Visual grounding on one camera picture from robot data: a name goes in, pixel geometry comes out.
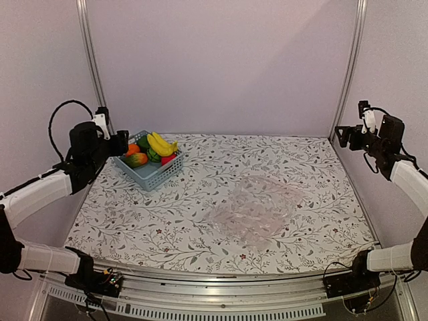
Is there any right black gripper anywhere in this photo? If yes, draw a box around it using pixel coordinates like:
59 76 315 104
336 125 387 158

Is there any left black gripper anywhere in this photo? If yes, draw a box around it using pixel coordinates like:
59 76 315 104
87 130 128 172

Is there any green toy watermelon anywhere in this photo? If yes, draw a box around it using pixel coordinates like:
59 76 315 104
146 148 162 163

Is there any blue plastic basket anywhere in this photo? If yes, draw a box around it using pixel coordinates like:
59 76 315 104
114 130 183 191

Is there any red toy apple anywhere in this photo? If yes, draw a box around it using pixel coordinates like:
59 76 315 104
161 153 177 166

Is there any clear zip top bag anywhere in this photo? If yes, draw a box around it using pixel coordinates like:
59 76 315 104
203 175 306 251

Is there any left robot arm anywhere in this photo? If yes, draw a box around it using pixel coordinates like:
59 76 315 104
1 121 129 290

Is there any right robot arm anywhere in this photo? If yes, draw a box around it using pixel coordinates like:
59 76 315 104
334 111 427 292

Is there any orange toy fruit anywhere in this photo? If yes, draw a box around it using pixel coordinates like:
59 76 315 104
125 144 140 157

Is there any green orange toy mango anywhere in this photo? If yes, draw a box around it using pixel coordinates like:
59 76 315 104
124 152 148 169

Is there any yellow toy banana bunch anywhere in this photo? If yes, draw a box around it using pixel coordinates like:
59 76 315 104
147 132 178 157

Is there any floral tablecloth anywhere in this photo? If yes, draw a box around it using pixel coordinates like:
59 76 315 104
66 134 378 274

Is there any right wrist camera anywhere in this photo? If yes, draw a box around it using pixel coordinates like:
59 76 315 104
358 100 376 134

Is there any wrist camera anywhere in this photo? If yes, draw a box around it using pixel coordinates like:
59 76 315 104
358 100 376 134
92 106 110 140

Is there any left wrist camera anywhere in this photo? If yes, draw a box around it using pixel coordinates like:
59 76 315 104
92 106 110 140

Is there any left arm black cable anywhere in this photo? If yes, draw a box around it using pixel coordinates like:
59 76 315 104
48 99 94 161

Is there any right aluminium frame post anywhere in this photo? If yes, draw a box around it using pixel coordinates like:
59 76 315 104
328 0 367 144

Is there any aluminium frame post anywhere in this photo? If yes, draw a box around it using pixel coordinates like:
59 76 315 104
328 0 367 144
75 0 112 134

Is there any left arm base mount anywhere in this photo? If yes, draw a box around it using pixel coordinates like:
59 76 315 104
65 247 123 298

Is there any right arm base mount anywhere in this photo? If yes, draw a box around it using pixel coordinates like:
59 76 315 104
322 250 381 298

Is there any left aluminium frame post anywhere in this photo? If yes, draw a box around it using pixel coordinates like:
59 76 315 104
75 0 112 134

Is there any aluminium front rail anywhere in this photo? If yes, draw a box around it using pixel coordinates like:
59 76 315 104
27 259 419 320

